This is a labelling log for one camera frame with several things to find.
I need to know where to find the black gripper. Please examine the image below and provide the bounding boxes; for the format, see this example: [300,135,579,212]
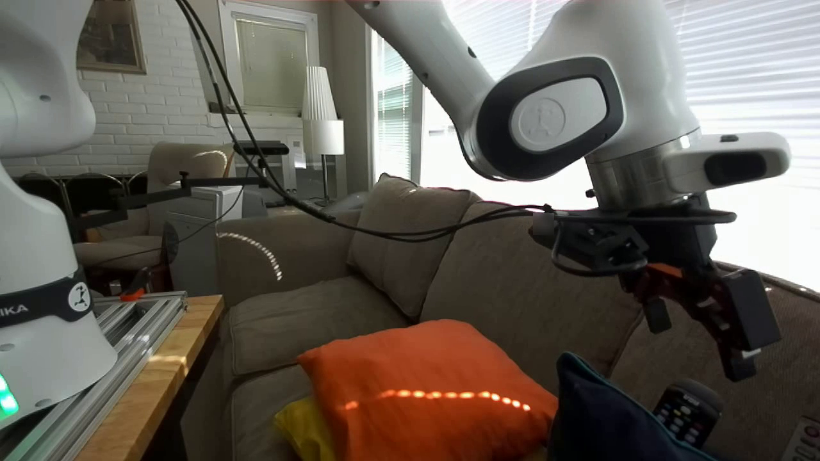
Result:
[618,200,784,384]

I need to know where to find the black RCA remote blue buttons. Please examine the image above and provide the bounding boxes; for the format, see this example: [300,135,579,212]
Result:
[650,380,725,451]

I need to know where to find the dark blue pillow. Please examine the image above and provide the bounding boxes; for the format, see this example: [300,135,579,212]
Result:
[546,351,728,461]

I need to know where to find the white printed paper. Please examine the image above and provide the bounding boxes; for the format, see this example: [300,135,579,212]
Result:
[782,415,820,461]

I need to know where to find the grey-brown fabric sofa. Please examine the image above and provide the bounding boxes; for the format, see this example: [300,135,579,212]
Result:
[177,171,820,461]

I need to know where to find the white window blinds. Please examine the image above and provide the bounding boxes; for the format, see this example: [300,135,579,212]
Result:
[424,0,820,292]

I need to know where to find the orange pillow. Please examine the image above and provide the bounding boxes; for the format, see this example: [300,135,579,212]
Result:
[295,317,560,461]

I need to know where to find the yellow pillow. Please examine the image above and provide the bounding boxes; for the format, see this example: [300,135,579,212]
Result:
[271,395,341,461]

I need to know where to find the white framed window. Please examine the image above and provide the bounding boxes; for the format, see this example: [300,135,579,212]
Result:
[215,0,323,118]

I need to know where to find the grey cabinet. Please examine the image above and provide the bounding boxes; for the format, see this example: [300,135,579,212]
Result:
[160,184,246,298]

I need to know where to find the beige armchair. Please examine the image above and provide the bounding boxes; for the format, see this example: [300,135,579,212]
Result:
[73,141,237,276]

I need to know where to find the wooden table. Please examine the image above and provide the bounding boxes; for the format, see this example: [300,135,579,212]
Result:
[73,292,224,461]

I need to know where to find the black wrist mounting bracket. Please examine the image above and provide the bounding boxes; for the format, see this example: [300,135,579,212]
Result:
[525,203,738,276]

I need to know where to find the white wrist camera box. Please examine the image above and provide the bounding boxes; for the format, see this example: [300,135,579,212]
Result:
[661,130,795,196]

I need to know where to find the black camera on stand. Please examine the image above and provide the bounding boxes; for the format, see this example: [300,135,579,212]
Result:
[231,139,291,162]

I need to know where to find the framed wall picture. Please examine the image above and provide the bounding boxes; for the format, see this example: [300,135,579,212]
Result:
[73,0,148,78]

